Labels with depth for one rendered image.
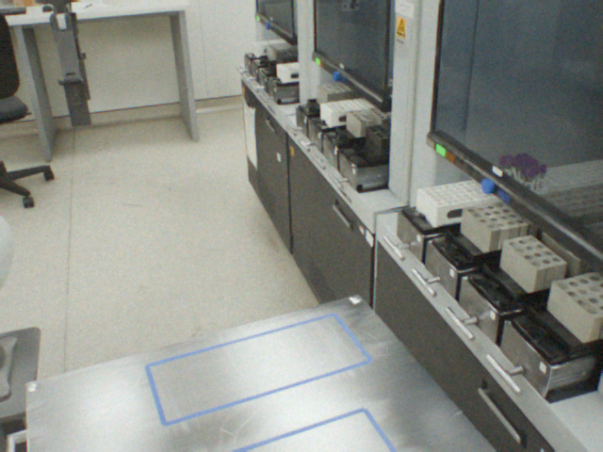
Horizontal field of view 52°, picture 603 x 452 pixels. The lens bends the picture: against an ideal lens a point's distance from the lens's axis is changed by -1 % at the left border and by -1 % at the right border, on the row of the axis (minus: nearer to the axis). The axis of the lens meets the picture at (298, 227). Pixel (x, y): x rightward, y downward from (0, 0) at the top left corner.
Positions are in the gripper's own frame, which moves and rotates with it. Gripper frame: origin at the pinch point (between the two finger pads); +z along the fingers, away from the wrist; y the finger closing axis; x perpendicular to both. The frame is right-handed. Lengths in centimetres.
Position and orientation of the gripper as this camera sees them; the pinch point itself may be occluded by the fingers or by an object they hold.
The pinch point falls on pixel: (80, 105)
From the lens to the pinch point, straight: 109.9
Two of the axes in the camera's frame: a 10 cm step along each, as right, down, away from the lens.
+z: 0.3, 8.8, 4.8
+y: 2.9, 4.5, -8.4
